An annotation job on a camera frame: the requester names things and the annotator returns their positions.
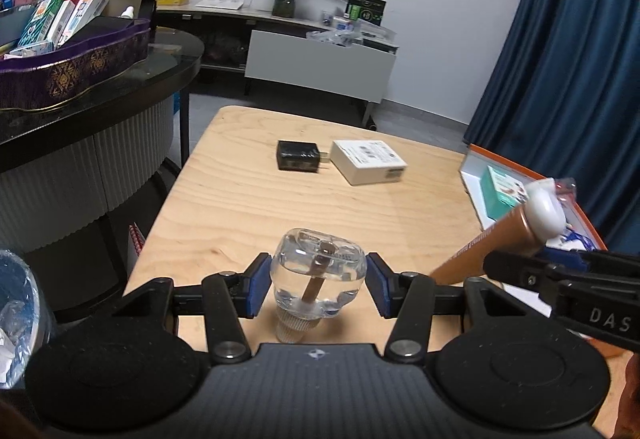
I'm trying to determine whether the purple ornate storage box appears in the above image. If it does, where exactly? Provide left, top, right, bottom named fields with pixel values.
left=1, top=16, right=150, bottom=112

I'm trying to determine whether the black usb charger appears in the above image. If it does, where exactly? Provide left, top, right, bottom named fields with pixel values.
left=276, top=140, right=330, bottom=172

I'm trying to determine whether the white tv cabinet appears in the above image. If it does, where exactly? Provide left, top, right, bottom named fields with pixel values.
left=156, top=4, right=398, bottom=130

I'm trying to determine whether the clear glass refill bottle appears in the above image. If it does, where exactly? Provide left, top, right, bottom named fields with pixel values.
left=270, top=228, right=367, bottom=344

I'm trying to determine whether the black green display box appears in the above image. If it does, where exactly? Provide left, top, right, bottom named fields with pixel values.
left=345, top=0, right=386, bottom=26

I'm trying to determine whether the white flat product box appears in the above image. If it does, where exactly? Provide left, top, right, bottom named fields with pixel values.
left=329, top=140, right=408, bottom=186

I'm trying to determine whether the plastic lined waste bin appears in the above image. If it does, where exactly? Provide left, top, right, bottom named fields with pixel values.
left=0, top=249, right=55, bottom=390

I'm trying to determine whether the person's right hand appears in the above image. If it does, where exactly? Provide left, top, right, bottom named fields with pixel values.
left=612, top=353, right=640, bottom=439

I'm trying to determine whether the orange white cardboard tray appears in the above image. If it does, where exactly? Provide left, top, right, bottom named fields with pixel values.
left=458, top=143, right=610, bottom=320

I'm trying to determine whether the blue tin box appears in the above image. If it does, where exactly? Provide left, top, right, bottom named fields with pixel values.
left=537, top=225, right=598, bottom=263

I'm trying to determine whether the brown cosmetic tube white cap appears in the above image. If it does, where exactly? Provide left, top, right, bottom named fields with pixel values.
left=430, top=190, right=566, bottom=285

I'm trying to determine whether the white mosquito repellent plug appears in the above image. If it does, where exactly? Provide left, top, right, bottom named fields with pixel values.
left=540, top=178, right=577, bottom=206

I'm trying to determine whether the green bandage box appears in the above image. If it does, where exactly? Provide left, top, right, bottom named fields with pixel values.
left=480, top=166, right=528, bottom=221

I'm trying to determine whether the dark blue curtain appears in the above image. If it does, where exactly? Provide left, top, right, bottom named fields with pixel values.
left=464, top=0, right=639, bottom=255

